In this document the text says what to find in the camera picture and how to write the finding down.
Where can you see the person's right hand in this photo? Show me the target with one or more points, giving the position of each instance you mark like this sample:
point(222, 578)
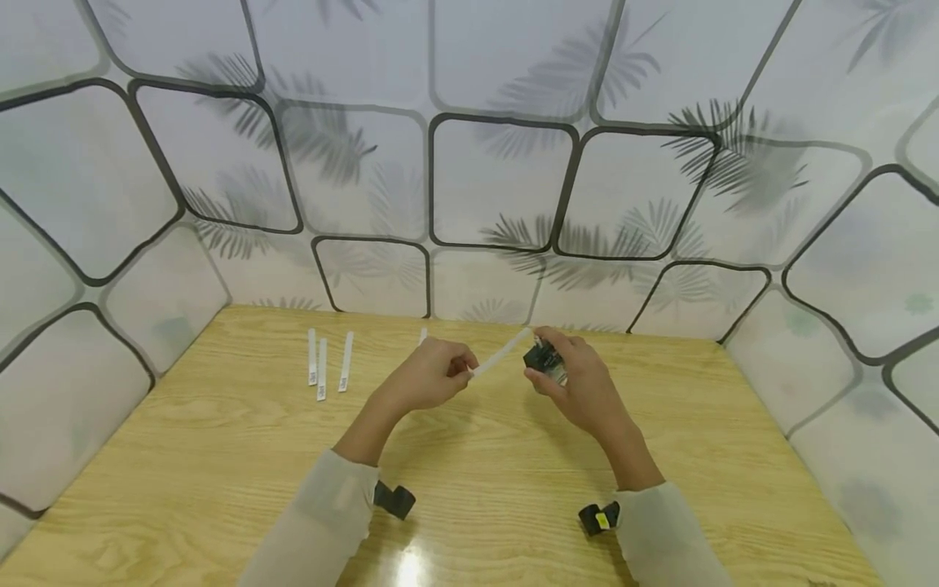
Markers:
point(587, 391)

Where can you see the person's right index finger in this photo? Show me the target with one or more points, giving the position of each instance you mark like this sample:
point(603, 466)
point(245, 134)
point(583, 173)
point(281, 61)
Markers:
point(561, 336)

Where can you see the person's right forearm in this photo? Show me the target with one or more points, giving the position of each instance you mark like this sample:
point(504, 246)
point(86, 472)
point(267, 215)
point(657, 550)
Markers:
point(660, 522)

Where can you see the person's left forearm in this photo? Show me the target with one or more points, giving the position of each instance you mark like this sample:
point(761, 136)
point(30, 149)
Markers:
point(330, 509)

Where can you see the black wrist band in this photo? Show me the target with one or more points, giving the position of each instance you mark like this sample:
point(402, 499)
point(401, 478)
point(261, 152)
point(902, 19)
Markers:
point(598, 518)
point(395, 499)

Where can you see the person's left hand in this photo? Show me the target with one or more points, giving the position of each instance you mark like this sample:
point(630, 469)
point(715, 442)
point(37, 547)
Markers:
point(422, 379)

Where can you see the person's left thumb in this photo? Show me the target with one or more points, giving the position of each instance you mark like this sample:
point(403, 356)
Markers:
point(461, 377)

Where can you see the small black bottle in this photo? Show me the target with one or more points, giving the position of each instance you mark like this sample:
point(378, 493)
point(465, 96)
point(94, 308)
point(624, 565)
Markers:
point(544, 359)

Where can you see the person's right thumb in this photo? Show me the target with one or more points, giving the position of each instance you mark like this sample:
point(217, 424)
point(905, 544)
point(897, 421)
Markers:
point(543, 383)

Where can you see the person's left index finger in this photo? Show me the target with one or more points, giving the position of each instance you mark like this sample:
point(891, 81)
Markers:
point(458, 350)

